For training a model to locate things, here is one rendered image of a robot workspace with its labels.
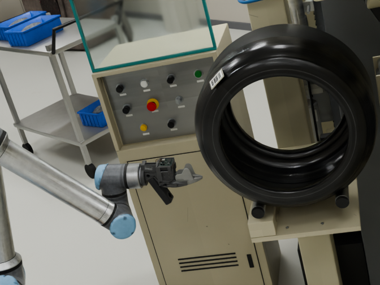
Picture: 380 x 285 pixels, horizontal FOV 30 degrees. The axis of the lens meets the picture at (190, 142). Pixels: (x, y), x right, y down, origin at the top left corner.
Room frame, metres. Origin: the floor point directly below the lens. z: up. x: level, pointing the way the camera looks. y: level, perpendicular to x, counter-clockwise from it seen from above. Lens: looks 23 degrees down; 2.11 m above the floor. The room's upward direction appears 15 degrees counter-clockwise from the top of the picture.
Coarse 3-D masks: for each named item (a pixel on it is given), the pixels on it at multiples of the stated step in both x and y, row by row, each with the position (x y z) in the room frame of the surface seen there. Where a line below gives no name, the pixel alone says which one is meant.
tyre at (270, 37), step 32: (256, 32) 2.20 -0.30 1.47; (288, 32) 2.12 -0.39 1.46; (320, 32) 2.16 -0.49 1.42; (224, 64) 2.08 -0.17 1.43; (256, 64) 2.01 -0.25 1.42; (288, 64) 1.99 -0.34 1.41; (320, 64) 1.97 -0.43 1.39; (352, 64) 2.02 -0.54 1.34; (224, 96) 2.04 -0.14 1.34; (352, 96) 1.94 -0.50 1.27; (224, 128) 2.33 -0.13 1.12; (352, 128) 1.94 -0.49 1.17; (224, 160) 2.05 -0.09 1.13; (256, 160) 2.30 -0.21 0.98; (288, 160) 2.27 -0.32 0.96; (320, 160) 2.24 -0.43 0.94; (352, 160) 1.95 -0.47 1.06; (256, 192) 2.04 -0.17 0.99; (288, 192) 2.00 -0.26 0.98; (320, 192) 1.98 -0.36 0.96
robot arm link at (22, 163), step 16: (0, 128) 2.14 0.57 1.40; (0, 144) 2.08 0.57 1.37; (16, 144) 2.13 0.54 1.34; (0, 160) 2.09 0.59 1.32; (16, 160) 2.09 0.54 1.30; (32, 160) 2.11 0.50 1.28; (32, 176) 2.09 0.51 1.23; (48, 176) 2.10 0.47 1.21; (64, 176) 2.13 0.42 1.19; (48, 192) 2.11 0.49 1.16; (64, 192) 2.10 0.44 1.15; (80, 192) 2.11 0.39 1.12; (96, 192) 2.16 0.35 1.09; (80, 208) 2.11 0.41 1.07; (96, 208) 2.11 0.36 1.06; (112, 208) 2.13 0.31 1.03; (128, 208) 2.20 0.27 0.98; (112, 224) 2.10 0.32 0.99; (128, 224) 2.10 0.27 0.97
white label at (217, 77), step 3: (219, 72) 2.07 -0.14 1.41; (222, 72) 2.06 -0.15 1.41; (216, 75) 2.08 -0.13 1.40; (219, 75) 2.06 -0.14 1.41; (222, 75) 2.05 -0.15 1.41; (213, 78) 2.08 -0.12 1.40; (216, 78) 2.07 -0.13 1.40; (219, 78) 2.05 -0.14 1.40; (210, 81) 2.08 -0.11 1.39; (213, 81) 2.07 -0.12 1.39; (216, 81) 2.06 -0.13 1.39; (210, 84) 2.07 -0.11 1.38; (213, 84) 2.06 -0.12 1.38; (216, 84) 2.05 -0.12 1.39; (213, 87) 2.05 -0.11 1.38
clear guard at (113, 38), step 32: (96, 0) 2.91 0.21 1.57; (128, 0) 2.87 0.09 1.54; (160, 0) 2.84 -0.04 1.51; (192, 0) 2.80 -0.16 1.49; (96, 32) 2.92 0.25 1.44; (128, 32) 2.88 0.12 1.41; (160, 32) 2.85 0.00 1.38; (192, 32) 2.81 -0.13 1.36; (96, 64) 2.93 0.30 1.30; (128, 64) 2.89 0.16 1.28
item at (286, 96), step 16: (272, 0) 2.38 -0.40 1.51; (256, 16) 2.40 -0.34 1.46; (272, 16) 2.38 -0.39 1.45; (288, 16) 2.42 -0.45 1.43; (272, 80) 2.39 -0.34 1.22; (288, 80) 2.38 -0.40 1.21; (272, 96) 2.40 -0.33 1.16; (288, 96) 2.38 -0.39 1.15; (304, 96) 2.42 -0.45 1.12; (272, 112) 2.40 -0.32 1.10; (288, 112) 2.39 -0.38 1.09; (304, 112) 2.37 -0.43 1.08; (288, 128) 2.39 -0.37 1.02; (304, 128) 2.37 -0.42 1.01; (288, 144) 2.39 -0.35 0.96; (304, 144) 2.38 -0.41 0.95; (304, 240) 2.40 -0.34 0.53; (320, 240) 2.38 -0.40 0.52; (304, 256) 2.40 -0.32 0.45; (320, 256) 2.38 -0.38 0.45; (336, 256) 2.46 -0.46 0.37; (320, 272) 2.39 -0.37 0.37; (336, 272) 2.37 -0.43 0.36
